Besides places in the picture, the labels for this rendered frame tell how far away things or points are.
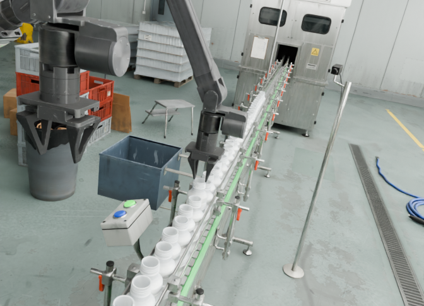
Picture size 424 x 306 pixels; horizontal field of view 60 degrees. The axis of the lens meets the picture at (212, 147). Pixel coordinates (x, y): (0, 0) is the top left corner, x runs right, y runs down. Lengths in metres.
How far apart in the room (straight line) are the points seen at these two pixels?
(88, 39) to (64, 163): 2.59
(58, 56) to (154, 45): 7.32
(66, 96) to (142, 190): 1.21
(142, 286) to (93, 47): 0.46
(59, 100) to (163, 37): 7.24
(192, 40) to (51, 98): 0.46
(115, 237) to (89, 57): 0.58
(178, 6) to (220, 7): 10.59
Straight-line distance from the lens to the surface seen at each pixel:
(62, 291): 2.45
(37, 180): 3.21
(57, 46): 0.57
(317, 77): 5.80
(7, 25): 1.21
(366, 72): 11.47
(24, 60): 3.55
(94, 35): 0.55
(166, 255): 0.82
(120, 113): 4.76
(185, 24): 0.95
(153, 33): 7.84
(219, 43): 11.55
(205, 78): 0.94
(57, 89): 0.58
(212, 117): 0.97
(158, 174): 1.69
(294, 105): 5.87
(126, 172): 1.76
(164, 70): 7.83
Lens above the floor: 1.66
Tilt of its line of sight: 21 degrees down
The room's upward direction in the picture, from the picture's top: 10 degrees clockwise
